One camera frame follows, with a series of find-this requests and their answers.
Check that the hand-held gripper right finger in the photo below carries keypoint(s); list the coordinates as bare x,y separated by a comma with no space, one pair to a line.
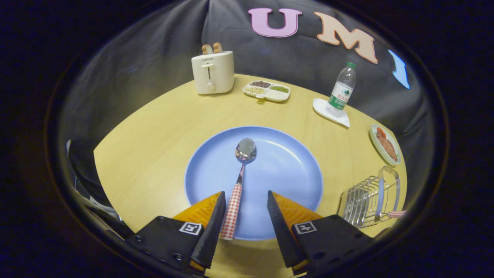
281,231

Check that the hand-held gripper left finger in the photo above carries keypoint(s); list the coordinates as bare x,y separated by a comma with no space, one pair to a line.
210,231

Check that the blue round plate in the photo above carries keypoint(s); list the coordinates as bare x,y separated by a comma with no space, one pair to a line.
285,170

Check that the pale green rimmed plate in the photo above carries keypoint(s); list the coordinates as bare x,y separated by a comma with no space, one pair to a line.
374,141

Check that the white square coaster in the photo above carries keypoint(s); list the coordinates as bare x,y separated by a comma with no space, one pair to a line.
320,107

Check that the white divided snack dish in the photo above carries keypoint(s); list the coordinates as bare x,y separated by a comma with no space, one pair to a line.
274,96

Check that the brown meat serving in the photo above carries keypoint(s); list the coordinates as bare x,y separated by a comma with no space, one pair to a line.
388,146

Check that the pile of green beans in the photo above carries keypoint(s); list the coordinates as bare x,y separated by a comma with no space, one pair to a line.
279,88

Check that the pile of yellow beans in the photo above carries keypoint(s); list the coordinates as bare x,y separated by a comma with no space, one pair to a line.
254,90

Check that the clear plastic water bottle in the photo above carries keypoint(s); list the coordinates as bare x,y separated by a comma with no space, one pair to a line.
341,96

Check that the pile of red beans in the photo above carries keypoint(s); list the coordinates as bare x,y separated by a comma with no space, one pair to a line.
260,83

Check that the white toaster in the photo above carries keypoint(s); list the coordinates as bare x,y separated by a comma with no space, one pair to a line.
220,74

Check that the toast slice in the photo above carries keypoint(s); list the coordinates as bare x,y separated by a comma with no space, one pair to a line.
217,47
207,49

